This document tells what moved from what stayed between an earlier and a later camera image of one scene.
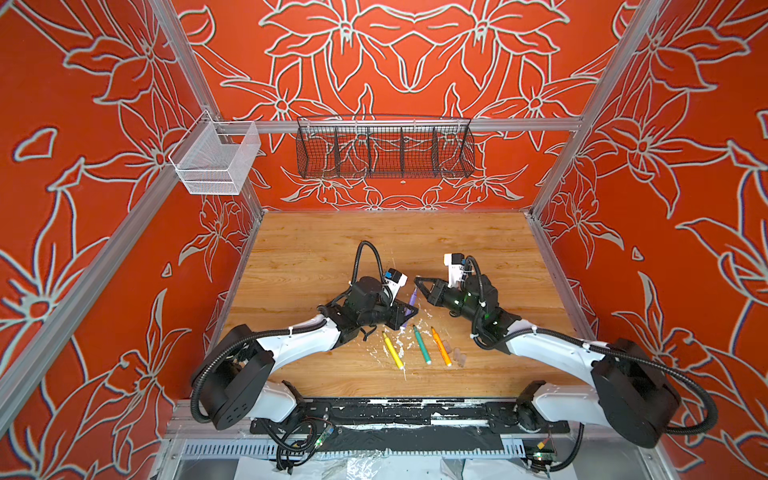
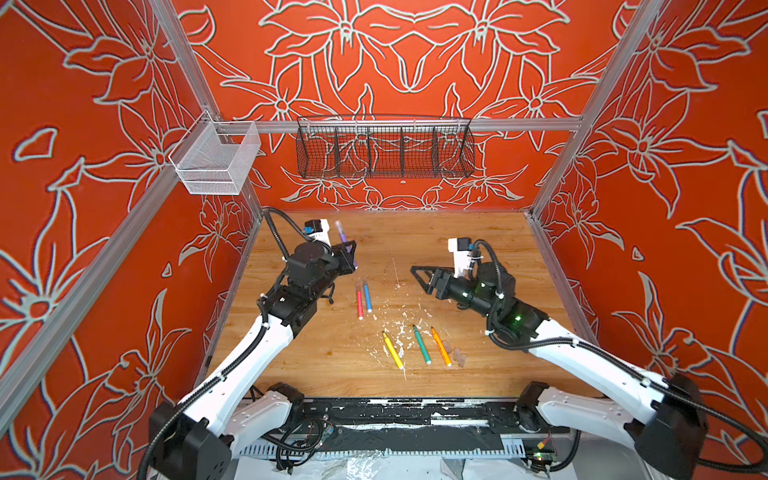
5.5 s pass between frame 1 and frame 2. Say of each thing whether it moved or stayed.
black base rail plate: stayed
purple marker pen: moved
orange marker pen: stayed
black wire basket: stayed
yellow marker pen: stayed
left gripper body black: moved
